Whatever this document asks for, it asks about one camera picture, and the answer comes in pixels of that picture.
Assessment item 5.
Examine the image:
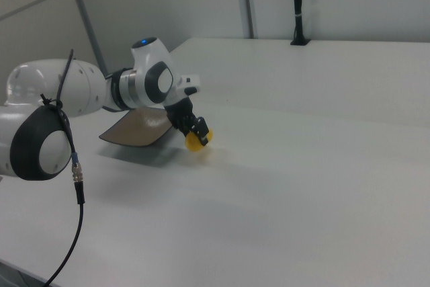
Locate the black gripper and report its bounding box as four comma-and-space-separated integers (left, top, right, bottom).
163, 95, 210, 148

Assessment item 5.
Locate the yellow potato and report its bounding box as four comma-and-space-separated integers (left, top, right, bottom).
184, 128, 213, 153

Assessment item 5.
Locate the square brown ceramic plate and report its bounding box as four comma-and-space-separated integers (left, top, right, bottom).
98, 106, 175, 148

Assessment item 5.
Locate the black robot cable with connector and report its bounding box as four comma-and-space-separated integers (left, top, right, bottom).
39, 48, 87, 287

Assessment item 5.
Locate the grey partition frame post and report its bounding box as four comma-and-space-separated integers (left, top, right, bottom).
62, 0, 109, 78
241, 0, 255, 40

